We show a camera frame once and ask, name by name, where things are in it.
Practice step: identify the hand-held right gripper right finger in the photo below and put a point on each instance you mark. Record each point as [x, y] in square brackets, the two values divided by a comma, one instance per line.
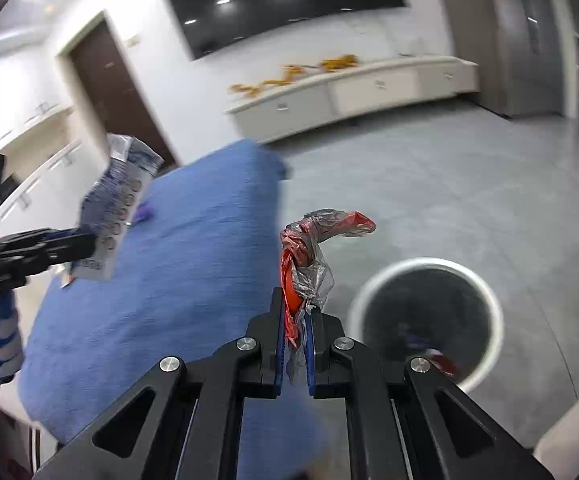
[311, 355]

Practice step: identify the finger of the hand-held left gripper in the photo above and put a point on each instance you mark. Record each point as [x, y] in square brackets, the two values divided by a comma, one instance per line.
[44, 245]
[24, 267]

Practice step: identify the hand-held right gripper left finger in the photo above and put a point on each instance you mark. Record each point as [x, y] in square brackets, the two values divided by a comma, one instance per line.
[280, 340]

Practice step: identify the white blue printed packet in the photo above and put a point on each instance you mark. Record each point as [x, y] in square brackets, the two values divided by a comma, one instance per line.
[114, 195]

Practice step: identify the red clear plastic wrapper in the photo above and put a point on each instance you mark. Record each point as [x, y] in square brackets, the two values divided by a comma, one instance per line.
[299, 255]

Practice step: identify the white round trash bin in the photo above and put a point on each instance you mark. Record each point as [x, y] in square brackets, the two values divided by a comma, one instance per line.
[419, 295]

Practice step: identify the white built-in cabinet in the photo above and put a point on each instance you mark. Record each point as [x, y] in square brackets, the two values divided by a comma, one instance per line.
[34, 180]

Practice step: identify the small purple wrapper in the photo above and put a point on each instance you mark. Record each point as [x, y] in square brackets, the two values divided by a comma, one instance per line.
[142, 212]

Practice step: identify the blue rug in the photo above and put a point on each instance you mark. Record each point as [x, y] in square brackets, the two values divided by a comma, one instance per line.
[169, 285]

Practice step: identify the red blue crumpled wrapper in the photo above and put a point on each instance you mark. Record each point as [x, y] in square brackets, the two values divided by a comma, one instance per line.
[437, 352]

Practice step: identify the brown entrance door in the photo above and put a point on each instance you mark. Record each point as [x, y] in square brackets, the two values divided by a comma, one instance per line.
[114, 90]

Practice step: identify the white grey television cabinet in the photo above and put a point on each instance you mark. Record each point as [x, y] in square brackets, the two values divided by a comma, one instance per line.
[319, 100]

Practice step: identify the long golden dragon figurine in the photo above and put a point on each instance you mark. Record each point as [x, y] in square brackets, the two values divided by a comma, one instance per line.
[247, 90]

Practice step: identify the small golden dragon figurine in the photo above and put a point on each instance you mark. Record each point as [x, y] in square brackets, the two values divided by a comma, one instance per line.
[292, 74]

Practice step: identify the golden tiger figurine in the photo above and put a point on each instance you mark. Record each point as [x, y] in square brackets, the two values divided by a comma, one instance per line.
[339, 63]

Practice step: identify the grey steel refrigerator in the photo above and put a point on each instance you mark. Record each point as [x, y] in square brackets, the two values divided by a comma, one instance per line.
[519, 50]

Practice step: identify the beige wall switch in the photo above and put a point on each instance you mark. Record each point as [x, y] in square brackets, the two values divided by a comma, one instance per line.
[132, 40]

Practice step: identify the black wall television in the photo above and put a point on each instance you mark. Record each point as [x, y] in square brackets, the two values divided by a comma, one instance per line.
[279, 10]

